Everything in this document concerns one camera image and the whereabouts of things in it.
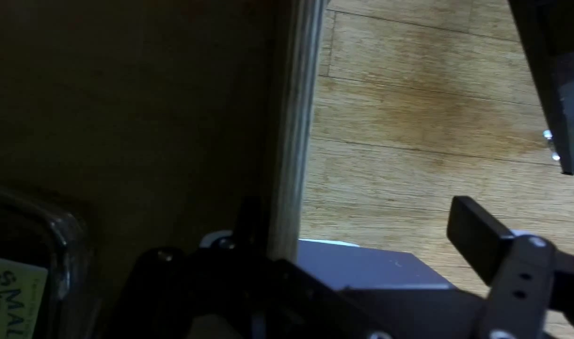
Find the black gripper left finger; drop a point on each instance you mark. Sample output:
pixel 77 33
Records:
pixel 235 294

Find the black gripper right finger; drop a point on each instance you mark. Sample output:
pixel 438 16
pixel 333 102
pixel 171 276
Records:
pixel 517 276

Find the dark cabinet panel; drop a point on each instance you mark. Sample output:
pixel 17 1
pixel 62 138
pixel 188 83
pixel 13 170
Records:
pixel 173 95

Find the stainless steel refrigerator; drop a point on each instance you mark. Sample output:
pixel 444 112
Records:
pixel 372 270

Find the clear container with green label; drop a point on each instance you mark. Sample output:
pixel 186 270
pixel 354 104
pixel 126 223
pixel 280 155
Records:
pixel 15 294

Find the dark pantry cabinet door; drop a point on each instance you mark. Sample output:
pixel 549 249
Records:
pixel 549 25

